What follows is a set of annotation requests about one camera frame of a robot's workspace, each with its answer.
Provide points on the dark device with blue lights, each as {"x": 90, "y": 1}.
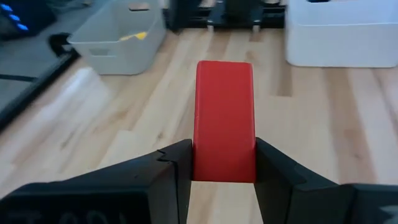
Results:
{"x": 34, "y": 15}

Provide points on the black table edge frame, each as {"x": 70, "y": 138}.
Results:
{"x": 37, "y": 88}

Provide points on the white plastic bin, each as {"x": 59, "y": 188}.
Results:
{"x": 342, "y": 46}

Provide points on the black rounded object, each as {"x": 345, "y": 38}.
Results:
{"x": 57, "y": 43}

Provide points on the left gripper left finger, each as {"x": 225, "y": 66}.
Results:
{"x": 168, "y": 186}

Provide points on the yellow triangle block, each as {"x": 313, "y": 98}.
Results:
{"x": 141, "y": 35}

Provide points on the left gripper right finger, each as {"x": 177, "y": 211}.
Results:
{"x": 295, "y": 199}

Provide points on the large red wedge block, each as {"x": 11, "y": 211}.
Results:
{"x": 224, "y": 118}

